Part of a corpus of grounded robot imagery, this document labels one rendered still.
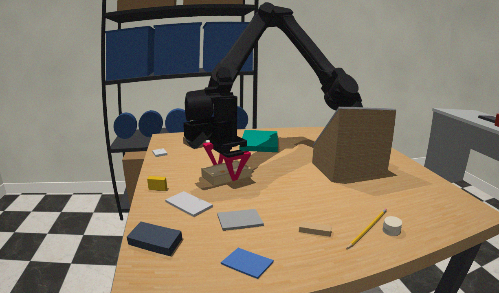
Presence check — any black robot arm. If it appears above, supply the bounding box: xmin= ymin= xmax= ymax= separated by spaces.
xmin=184 ymin=2 xmax=363 ymax=149

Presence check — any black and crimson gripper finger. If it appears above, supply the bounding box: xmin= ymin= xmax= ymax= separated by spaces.
xmin=223 ymin=151 xmax=251 ymax=181
xmin=203 ymin=142 xmax=223 ymax=165

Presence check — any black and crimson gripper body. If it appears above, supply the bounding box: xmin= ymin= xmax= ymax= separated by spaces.
xmin=207 ymin=117 xmax=247 ymax=157

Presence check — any teal flat rectangular block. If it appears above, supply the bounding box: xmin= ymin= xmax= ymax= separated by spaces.
xmin=239 ymin=130 xmax=278 ymax=152

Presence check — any cream short cylinder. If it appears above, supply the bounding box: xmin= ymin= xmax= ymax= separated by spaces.
xmin=382 ymin=227 xmax=401 ymax=236
xmin=383 ymin=216 xmax=402 ymax=232

